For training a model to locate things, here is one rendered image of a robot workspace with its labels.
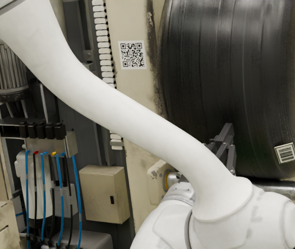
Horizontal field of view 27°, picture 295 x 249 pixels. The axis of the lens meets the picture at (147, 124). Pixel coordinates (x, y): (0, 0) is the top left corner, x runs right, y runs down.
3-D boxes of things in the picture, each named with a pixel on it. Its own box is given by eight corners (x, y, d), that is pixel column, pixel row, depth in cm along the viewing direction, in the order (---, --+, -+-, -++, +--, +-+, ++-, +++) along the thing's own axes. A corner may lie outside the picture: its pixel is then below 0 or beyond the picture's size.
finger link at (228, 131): (219, 141, 126) (222, 141, 126) (229, 122, 132) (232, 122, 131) (221, 153, 128) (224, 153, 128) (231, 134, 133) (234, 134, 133)
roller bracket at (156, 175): (149, 206, 158) (145, 170, 155) (206, 152, 191) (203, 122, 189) (161, 207, 156) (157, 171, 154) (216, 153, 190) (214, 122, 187)
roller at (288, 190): (167, 168, 161) (171, 181, 163) (160, 179, 158) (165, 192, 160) (302, 177, 145) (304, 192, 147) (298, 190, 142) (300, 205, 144)
